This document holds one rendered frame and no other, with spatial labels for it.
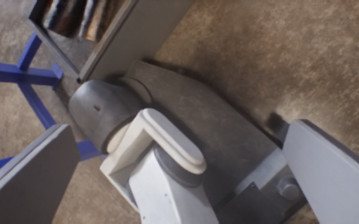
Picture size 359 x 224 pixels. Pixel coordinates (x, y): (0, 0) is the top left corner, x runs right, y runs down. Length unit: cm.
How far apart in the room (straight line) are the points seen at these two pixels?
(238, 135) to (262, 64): 29
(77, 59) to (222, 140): 51
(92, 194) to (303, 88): 101
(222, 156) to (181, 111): 17
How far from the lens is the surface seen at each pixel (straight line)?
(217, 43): 76
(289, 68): 74
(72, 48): 74
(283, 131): 58
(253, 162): 57
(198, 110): 57
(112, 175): 54
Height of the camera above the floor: 72
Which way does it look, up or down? 69 degrees down
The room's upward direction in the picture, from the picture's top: 97 degrees counter-clockwise
